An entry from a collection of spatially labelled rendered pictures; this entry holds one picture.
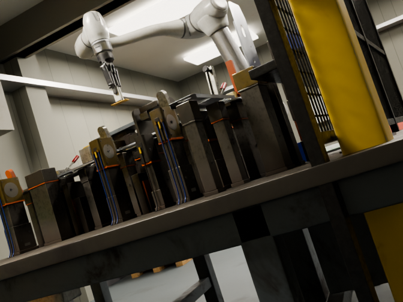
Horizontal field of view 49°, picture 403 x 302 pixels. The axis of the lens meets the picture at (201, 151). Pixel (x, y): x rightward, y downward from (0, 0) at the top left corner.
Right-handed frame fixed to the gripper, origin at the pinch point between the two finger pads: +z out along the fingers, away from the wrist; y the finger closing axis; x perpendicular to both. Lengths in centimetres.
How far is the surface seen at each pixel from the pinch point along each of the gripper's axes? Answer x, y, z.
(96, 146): -2.1, 30.7, 24.8
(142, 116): 5.7, -6.2, 12.8
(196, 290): -10, -40, 106
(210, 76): 45.4, 3.6, 10.1
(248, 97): 63, 41, 31
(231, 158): 52, 44, 48
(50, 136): -188, -219, -50
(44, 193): -40, 20, 34
